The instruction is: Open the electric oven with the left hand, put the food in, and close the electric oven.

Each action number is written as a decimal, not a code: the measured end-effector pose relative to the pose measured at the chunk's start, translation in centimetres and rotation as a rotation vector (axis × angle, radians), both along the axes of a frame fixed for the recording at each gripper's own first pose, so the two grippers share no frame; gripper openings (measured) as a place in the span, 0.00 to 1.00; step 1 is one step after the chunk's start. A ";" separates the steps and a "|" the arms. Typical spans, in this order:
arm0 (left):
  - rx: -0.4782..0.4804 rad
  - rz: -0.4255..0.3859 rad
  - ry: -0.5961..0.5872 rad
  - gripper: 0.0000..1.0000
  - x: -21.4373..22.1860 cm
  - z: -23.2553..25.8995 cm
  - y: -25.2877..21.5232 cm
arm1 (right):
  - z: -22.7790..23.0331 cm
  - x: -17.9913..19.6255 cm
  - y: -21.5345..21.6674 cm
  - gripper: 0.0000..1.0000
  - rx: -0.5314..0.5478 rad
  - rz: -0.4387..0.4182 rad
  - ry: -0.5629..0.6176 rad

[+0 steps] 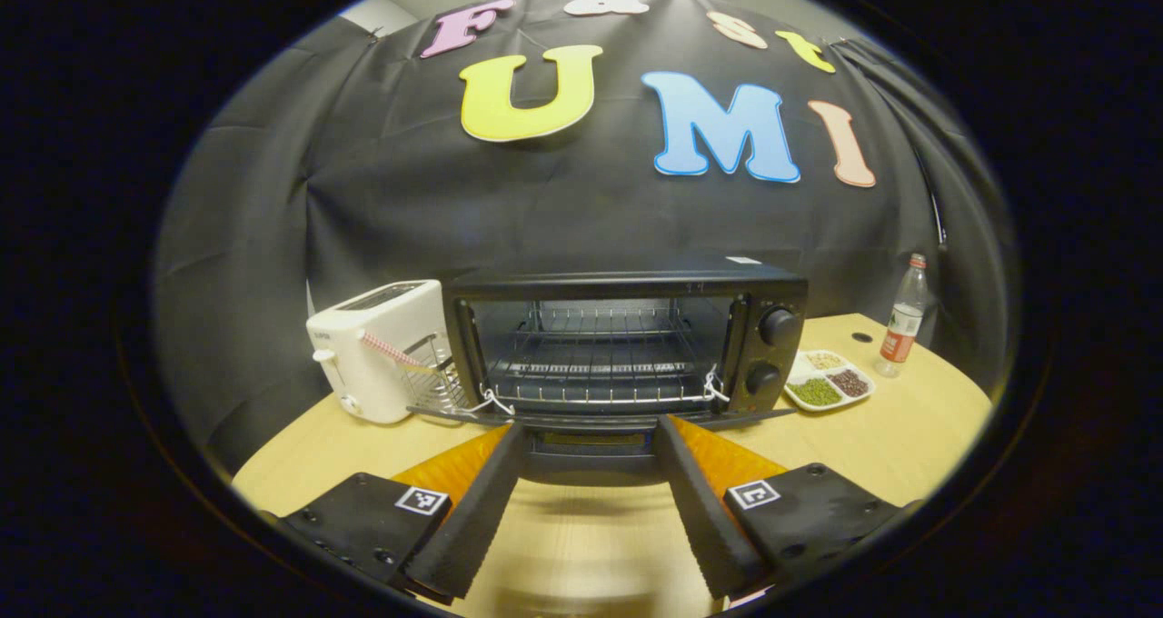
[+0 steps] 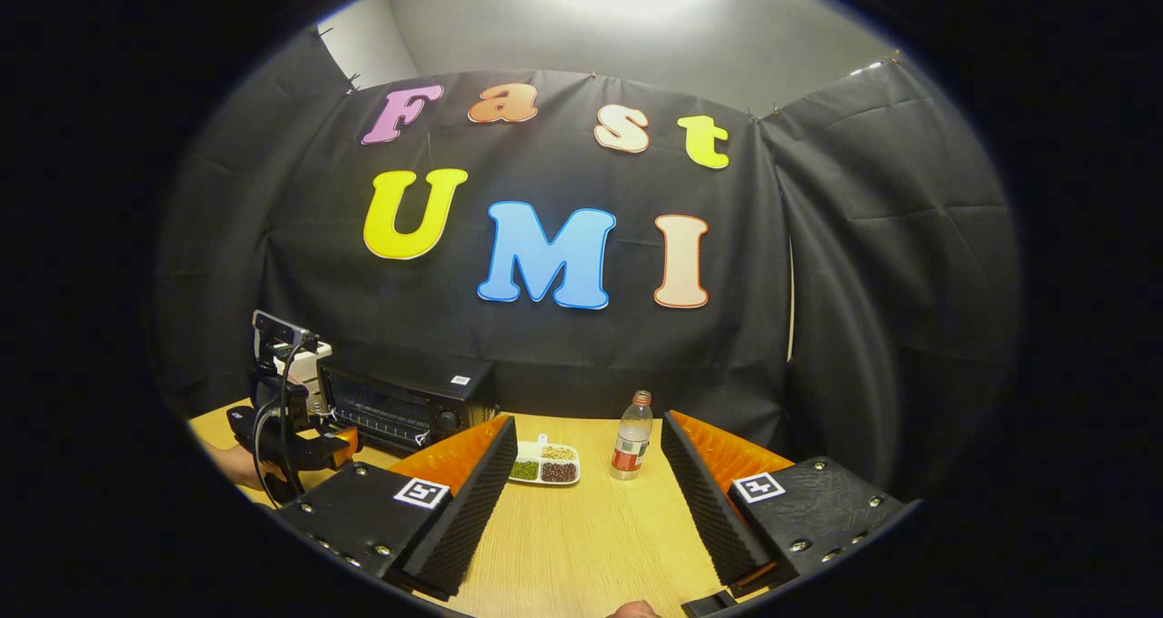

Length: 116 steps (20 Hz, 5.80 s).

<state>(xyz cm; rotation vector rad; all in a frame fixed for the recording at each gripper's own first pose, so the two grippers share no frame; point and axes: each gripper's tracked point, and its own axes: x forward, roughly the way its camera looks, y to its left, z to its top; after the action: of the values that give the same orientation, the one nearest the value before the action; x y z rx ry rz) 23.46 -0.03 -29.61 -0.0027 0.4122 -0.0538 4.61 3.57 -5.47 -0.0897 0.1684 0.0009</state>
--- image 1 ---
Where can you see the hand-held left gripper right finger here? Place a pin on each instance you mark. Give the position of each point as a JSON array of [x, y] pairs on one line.
[[704, 518]]

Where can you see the clear red label water bottle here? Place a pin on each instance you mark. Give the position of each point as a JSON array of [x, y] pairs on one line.
[[901, 327]]

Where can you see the white toaster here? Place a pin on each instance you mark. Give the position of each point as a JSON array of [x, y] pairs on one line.
[[382, 313]]

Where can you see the black backdrop cloth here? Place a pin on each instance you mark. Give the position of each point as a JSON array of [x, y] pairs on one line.
[[409, 200]]

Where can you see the red striped straw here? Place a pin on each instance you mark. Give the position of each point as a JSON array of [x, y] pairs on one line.
[[391, 352]]

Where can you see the clear plastic container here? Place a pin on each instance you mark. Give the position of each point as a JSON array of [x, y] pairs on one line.
[[436, 382]]

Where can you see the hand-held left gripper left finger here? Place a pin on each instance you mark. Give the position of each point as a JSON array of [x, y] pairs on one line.
[[477, 518]]

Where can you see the black electric oven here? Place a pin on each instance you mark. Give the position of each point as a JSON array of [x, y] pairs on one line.
[[627, 284]]

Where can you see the white divided dish of beans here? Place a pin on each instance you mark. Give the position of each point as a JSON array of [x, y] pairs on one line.
[[818, 391]]

